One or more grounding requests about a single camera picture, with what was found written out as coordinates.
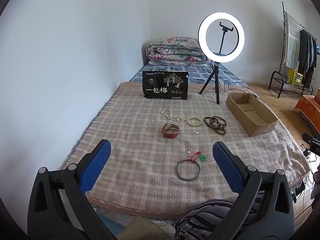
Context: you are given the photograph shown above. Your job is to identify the black clothes rack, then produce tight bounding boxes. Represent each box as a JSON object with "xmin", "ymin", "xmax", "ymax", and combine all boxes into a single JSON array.
[{"xmin": 279, "ymin": 1, "xmax": 317, "ymax": 95}]

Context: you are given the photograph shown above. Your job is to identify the blue patterned bed sheet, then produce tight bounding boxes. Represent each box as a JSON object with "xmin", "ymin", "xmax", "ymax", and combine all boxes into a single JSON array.
[{"xmin": 129, "ymin": 62, "xmax": 249, "ymax": 87}]

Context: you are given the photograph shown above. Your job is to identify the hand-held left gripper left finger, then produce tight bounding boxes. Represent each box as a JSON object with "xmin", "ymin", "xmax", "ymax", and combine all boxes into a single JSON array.
[{"xmin": 27, "ymin": 139, "xmax": 118, "ymax": 240}]

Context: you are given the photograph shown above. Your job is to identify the striped towel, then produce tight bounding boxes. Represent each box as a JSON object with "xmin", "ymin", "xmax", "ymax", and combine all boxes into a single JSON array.
[{"xmin": 285, "ymin": 13, "xmax": 300, "ymax": 69}]

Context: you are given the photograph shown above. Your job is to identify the folded floral quilt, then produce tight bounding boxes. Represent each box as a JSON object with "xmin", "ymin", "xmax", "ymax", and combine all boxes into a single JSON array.
[{"xmin": 146, "ymin": 37, "xmax": 208, "ymax": 65}]

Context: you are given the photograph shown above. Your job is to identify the black cables bundle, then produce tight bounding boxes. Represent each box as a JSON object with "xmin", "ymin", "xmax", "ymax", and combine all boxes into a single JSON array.
[{"xmin": 291, "ymin": 142, "xmax": 315, "ymax": 205}]

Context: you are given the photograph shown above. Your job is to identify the yellow bead bracelet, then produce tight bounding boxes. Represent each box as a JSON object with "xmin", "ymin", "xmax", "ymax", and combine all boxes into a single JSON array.
[{"xmin": 186, "ymin": 117, "xmax": 202, "ymax": 127}]

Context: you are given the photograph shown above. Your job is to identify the black phone holder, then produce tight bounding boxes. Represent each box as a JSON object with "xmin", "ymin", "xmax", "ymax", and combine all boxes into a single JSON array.
[{"xmin": 219, "ymin": 21, "xmax": 234, "ymax": 55}]

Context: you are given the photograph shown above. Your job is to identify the black bangle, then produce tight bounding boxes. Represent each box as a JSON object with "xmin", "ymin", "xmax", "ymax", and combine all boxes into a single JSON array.
[{"xmin": 176, "ymin": 160, "xmax": 201, "ymax": 180}]

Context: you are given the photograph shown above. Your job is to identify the white pearl necklace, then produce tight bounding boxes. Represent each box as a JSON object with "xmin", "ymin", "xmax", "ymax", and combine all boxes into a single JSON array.
[{"xmin": 161, "ymin": 109, "xmax": 186, "ymax": 123}]

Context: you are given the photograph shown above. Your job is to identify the black snack bag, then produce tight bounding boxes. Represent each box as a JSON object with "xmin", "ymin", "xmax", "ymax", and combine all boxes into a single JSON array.
[{"xmin": 142, "ymin": 70, "xmax": 189, "ymax": 100}]

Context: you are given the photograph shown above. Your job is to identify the red strap wristwatch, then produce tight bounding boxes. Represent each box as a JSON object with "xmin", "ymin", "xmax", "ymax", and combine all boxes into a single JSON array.
[{"xmin": 162, "ymin": 122, "xmax": 180, "ymax": 138}]

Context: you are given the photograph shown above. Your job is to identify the black ring light cable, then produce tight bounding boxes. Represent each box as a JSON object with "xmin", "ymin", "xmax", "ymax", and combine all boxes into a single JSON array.
[{"xmin": 214, "ymin": 81, "xmax": 265, "ymax": 103}]

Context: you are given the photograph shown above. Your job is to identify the cardboard box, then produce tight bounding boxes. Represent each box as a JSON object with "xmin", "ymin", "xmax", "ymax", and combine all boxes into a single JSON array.
[{"xmin": 226, "ymin": 92, "xmax": 279, "ymax": 137}]

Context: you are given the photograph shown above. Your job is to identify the red cord green pendant necklace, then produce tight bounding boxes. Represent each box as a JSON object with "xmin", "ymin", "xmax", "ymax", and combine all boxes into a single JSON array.
[{"xmin": 178, "ymin": 151, "xmax": 207, "ymax": 164}]

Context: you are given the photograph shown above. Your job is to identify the brown bead bracelet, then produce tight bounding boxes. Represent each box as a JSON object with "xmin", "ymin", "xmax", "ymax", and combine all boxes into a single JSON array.
[{"xmin": 203, "ymin": 116, "xmax": 227, "ymax": 135}]

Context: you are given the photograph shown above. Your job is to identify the black tripod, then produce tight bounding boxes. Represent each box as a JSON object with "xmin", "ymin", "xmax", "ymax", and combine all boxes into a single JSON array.
[{"xmin": 199, "ymin": 64, "xmax": 220, "ymax": 105}]

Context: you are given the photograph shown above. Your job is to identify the pink plaid blanket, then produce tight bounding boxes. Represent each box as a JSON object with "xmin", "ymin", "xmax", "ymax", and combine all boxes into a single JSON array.
[{"xmin": 60, "ymin": 81, "xmax": 310, "ymax": 218}]

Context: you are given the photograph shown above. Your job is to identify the olive cloth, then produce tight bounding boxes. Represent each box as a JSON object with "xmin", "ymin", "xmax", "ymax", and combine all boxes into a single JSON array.
[{"xmin": 125, "ymin": 221, "xmax": 175, "ymax": 240}]

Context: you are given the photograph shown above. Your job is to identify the dark hanging clothes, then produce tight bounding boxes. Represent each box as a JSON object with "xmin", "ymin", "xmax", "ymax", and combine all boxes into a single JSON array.
[{"xmin": 297, "ymin": 29, "xmax": 317, "ymax": 80}]

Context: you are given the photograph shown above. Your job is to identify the yellow box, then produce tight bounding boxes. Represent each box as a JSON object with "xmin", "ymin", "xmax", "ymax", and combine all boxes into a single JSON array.
[{"xmin": 287, "ymin": 69, "xmax": 303, "ymax": 87}]

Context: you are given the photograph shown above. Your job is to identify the black metal shoe rack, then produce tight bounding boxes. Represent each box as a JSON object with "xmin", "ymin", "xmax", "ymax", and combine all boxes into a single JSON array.
[{"xmin": 268, "ymin": 70, "xmax": 313, "ymax": 98}]

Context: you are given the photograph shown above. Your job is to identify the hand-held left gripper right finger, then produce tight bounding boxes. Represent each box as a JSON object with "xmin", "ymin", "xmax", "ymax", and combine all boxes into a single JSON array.
[{"xmin": 207, "ymin": 141, "xmax": 295, "ymax": 240}]

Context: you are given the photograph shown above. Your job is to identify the orange cloth covered box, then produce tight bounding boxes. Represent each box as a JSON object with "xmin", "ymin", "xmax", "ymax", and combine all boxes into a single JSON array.
[{"xmin": 294, "ymin": 95, "xmax": 320, "ymax": 128}]

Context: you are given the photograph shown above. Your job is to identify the teal cloth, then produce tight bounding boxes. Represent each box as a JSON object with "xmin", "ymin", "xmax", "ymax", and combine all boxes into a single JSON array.
[{"xmin": 95, "ymin": 215, "xmax": 125, "ymax": 240}]

